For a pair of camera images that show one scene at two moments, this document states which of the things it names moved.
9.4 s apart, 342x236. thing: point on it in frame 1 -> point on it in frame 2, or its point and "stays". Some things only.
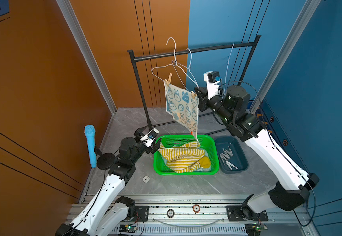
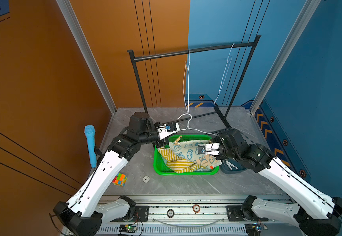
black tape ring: x=170 y=213 stays
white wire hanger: x=189 y=68 -> x=185 y=65
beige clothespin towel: x=230 y=164 stays
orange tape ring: x=196 y=208 stays
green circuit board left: x=128 y=228 stays
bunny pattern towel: x=183 y=105 -> x=188 y=150
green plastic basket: x=209 y=143 stays
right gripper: x=205 y=101 -> x=220 y=157
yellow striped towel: x=186 y=158 stays
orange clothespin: x=168 y=81 -> x=176 y=141
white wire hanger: x=175 y=64 -> x=188 y=126
